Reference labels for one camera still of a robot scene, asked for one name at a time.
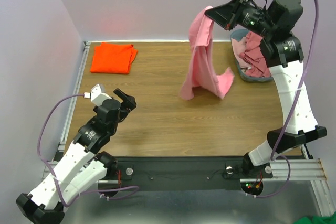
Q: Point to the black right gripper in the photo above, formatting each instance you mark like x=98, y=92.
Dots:
x=234, y=13

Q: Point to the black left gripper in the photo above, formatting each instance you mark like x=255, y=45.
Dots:
x=129, y=103

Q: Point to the light pink t shirt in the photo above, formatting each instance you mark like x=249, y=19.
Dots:
x=201, y=72

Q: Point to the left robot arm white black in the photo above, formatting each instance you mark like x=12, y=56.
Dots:
x=83, y=164

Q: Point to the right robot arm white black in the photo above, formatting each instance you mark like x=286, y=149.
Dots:
x=284, y=57

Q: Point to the blue plastic laundry basket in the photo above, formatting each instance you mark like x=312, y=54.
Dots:
x=239, y=34

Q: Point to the pale pink garment in basket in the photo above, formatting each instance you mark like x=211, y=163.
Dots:
x=239, y=48

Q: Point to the folded orange t shirt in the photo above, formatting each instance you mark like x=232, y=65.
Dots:
x=113, y=58

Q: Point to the dusty rose t shirt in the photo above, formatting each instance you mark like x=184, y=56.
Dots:
x=253, y=56

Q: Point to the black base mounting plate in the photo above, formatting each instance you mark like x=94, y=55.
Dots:
x=182, y=173

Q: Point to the green cloth at corner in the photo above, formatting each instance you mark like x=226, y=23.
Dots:
x=316, y=220

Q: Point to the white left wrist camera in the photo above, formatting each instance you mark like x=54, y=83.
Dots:
x=97, y=95

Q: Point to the left aluminium frame rail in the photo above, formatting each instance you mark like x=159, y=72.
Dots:
x=72, y=104

